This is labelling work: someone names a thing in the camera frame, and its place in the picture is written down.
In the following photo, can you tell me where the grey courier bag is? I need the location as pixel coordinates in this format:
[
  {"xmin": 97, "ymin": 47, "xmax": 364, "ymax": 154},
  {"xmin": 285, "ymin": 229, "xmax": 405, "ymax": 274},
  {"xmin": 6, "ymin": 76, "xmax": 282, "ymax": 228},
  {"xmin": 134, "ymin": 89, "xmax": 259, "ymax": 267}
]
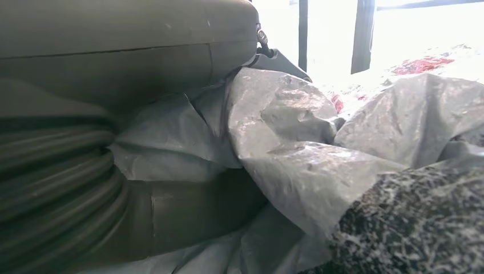
[{"xmin": 75, "ymin": 43, "xmax": 484, "ymax": 274}]

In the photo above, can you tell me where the black window frame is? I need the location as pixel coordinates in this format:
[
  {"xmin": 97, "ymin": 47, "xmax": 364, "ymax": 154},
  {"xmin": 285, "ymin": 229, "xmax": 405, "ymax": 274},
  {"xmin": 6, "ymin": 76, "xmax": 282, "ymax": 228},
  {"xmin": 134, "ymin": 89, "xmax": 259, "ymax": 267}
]
[{"xmin": 297, "ymin": 0, "xmax": 484, "ymax": 75}]

